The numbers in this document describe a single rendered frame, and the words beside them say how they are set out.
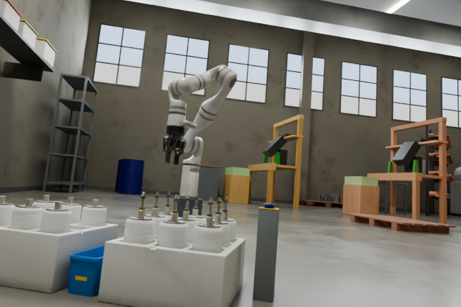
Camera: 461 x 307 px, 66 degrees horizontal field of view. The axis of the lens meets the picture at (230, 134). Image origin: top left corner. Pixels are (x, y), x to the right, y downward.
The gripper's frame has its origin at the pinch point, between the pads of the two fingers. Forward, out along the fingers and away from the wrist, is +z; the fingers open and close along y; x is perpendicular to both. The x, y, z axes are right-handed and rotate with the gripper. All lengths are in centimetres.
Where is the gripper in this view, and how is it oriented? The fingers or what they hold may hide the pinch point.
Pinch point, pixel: (172, 161)
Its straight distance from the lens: 146.2
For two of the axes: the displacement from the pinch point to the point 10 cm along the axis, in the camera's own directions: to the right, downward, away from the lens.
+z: -0.9, 9.9, -1.3
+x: 9.3, 0.3, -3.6
